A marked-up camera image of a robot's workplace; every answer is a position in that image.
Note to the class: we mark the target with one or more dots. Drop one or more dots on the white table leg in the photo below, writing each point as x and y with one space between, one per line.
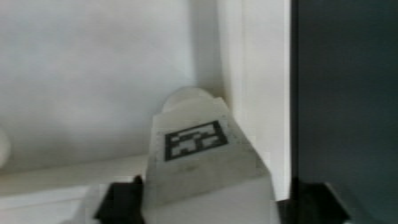
208 181

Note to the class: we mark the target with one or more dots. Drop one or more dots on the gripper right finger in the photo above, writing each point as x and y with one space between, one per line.
313 205

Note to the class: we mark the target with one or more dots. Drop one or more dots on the white L-shaped fence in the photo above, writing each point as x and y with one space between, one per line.
256 40

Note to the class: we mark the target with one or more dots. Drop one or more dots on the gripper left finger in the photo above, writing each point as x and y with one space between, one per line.
119 210

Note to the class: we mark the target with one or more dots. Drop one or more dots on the white square table top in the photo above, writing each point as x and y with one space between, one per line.
98 55

